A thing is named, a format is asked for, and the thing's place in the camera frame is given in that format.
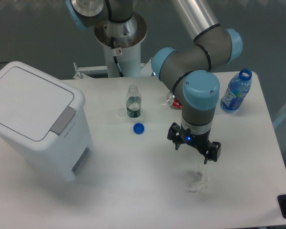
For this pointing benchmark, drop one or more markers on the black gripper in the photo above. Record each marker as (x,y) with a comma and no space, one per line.
(210,150)

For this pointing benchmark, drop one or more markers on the white push-button trash can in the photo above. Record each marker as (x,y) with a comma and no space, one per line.
(43,119)

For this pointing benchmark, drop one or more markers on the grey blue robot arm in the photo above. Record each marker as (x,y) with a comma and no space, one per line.
(186,74)

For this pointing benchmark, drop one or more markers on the crushed red soda can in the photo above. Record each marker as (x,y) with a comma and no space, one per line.
(173,102)

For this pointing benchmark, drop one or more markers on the crumpled white tissue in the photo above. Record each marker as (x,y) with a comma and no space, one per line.
(198,179)

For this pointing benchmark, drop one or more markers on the blue bottle cap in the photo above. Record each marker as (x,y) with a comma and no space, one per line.
(138,128)

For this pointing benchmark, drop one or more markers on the blue drink bottle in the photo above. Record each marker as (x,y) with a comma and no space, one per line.
(237,90)

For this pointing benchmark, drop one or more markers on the clear green-label bottle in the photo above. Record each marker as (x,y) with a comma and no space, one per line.
(133,102)

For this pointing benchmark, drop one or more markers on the clear white bottle cap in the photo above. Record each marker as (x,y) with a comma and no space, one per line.
(121,112)

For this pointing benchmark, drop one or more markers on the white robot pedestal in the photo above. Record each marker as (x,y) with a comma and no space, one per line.
(122,45)

